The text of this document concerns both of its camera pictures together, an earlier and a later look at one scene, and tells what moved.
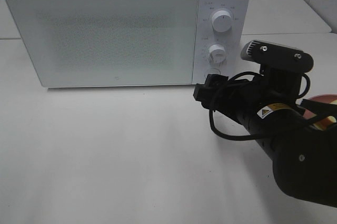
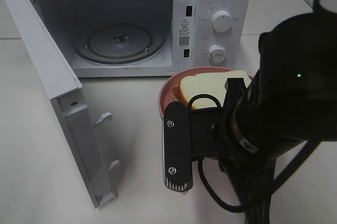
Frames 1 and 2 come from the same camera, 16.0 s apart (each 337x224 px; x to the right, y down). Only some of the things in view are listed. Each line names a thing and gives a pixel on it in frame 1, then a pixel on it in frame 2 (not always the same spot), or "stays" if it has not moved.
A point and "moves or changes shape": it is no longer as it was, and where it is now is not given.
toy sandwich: (324, 124) moves or changes shape
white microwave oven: (86, 29) stays
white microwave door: (105, 35) → (61, 78)
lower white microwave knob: (217, 53) stays
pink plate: (326, 98) moves or changes shape
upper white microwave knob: (221, 21) stays
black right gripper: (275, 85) → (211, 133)
